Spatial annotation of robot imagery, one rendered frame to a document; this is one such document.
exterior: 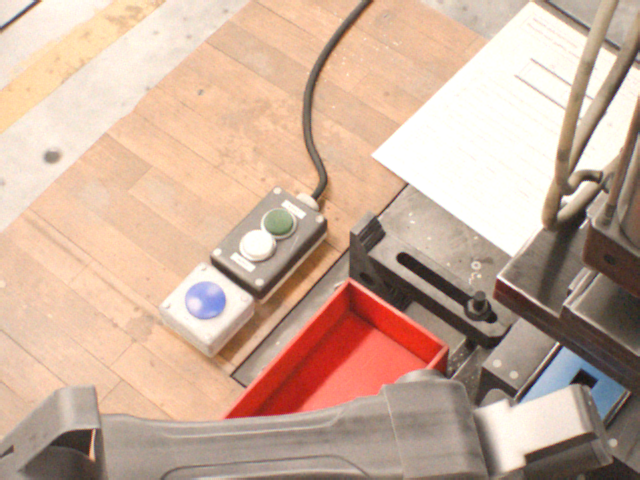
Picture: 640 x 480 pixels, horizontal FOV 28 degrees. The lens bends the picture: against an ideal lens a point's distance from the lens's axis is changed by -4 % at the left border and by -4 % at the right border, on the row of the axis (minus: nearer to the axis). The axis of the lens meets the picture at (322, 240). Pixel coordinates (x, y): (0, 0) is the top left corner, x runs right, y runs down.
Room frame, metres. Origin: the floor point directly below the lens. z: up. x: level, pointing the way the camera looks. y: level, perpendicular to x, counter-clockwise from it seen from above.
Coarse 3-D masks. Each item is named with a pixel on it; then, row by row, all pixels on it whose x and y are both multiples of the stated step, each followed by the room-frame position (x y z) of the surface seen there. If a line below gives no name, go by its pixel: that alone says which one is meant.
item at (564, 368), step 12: (564, 348) 0.53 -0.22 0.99; (564, 360) 0.52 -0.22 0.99; (576, 360) 0.52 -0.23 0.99; (552, 372) 0.51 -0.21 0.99; (564, 372) 0.51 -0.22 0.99; (576, 372) 0.51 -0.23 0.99; (588, 372) 0.51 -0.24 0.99; (600, 372) 0.51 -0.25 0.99; (540, 384) 0.50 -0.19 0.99; (552, 384) 0.50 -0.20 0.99; (564, 384) 0.50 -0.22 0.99; (600, 384) 0.49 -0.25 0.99; (612, 384) 0.49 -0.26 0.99; (528, 396) 0.49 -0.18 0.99; (600, 396) 0.48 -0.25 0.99; (612, 396) 0.48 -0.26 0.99; (600, 408) 0.47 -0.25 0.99
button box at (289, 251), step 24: (312, 72) 0.91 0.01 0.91; (312, 144) 0.82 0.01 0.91; (288, 192) 0.74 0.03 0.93; (264, 216) 0.71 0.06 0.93; (312, 216) 0.71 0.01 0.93; (240, 240) 0.69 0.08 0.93; (288, 240) 0.69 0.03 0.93; (312, 240) 0.69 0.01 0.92; (216, 264) 0.67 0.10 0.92; (240, 264) 0.66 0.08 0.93; (264, 264) 0.66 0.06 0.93; (288, 264) 0.66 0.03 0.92; (264, 288) 0.64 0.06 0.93
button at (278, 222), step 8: (272, 216) 0.71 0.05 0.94; (280, 216) 0.71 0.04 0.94; (288, 216) 0.71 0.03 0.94; (264, 224) 0.70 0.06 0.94; (272, 224) 0.70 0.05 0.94; (280, 224) 0.70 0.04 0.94; (288, 224) 0.70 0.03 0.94; (272, 232) 0.69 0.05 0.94; (280, 232) 0.69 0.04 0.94; (288, 232) 0.69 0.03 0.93
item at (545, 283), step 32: (576, 224) 0.57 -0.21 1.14; (544, 256) 0.54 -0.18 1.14; (576, 256) 0.54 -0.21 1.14; (512, 288) 0.51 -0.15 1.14; (544, 288) 0.51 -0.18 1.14; (576, 288) 0.49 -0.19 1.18; (608, 288) 0.49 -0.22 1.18; (544, 320) 0.49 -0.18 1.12; (576, 320) 0.46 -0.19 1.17; (608, 320) 0.46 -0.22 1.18; (576, 352) 0.47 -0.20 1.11; (608, 352) 0.44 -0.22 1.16
